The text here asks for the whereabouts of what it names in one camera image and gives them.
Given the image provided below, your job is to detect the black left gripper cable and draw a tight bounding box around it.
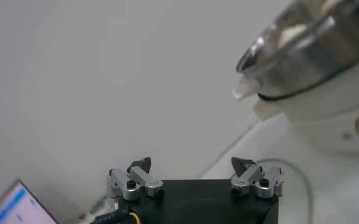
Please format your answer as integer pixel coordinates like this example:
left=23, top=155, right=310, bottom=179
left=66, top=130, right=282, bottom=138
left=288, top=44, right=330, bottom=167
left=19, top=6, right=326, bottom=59
left=90, top=208, right=142, bottom=224

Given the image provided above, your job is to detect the perforated steel steamer basket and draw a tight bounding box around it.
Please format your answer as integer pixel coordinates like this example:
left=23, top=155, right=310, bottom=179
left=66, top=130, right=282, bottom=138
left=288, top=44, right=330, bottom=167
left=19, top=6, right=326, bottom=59
left=235, top=0, right=359, bottom=101

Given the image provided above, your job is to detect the white electric cooker base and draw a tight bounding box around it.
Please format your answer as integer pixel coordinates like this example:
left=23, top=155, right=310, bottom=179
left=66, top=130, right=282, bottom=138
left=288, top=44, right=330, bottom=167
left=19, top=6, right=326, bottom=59
left=231, top=56, right=359, bottom=156

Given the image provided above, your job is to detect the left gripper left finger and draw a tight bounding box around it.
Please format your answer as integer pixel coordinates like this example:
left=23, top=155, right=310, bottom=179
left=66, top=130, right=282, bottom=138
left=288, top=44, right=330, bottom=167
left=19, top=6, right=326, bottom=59
left=107, top=156, right=165, bottom=201

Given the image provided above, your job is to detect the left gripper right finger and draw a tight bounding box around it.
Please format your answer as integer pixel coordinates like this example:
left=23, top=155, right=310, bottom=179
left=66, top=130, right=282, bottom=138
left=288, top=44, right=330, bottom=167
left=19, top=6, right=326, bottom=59
left=230, top=156, right=283, bottom=199

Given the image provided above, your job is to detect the black laptop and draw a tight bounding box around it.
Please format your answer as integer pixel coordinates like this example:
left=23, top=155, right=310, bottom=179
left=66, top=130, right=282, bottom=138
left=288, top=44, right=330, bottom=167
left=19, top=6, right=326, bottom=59
left=0, top=179, right=60, bottom=224

